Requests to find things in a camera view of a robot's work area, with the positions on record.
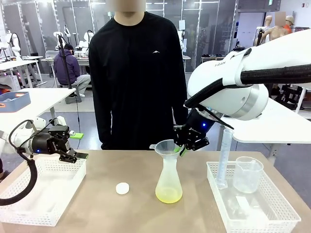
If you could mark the clear plastic beaker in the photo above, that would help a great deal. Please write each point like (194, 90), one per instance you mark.
(247, 177)

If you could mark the bare beige mannequin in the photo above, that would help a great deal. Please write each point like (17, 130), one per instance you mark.
(275, 32)

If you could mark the white shoe rack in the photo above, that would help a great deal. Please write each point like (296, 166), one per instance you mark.
(213, 58)

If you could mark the clear plastic funnel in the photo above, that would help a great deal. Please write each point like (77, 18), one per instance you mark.
(165, 146)

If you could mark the white round stopper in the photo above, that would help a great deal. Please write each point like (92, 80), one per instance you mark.
(122, 188)

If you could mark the mannequin with hat orange clothes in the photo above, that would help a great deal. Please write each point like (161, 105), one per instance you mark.
(289, 23)

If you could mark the person's right forearm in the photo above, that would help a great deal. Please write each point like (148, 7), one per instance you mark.
(103, 126)

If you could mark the seated person purple hoodie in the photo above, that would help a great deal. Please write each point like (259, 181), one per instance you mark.
(65, 68)

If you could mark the person in black sweater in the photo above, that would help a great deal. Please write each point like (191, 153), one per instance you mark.
(136, 72)

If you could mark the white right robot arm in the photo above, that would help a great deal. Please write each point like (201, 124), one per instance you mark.
(218, 72)

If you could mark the clear plastic graduated cylinder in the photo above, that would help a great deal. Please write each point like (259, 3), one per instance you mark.
(224, 155)

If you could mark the blue plastic tray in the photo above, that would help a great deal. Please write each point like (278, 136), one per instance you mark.
(14, 102)

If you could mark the clear bag with white label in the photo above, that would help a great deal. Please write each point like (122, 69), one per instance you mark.
(242, 202)

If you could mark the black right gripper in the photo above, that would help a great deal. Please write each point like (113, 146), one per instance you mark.
(196, 126)

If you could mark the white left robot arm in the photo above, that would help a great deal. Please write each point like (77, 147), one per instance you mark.
(23, 137)

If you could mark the background workbench desk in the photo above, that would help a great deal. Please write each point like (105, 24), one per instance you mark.
(82, 60)

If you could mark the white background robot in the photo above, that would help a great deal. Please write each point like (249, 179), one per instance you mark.
(14, 43)
(88, 40)

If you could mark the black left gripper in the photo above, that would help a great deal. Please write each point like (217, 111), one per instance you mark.
(46, 144)

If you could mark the person's left forearm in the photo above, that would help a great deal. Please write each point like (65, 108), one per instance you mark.
(178, 116)

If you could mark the translucent plastic conical flask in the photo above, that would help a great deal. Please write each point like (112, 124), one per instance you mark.
(168, 191)

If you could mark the white perforated plastic basket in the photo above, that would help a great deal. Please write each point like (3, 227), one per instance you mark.
(48, 194)
(279, 206)

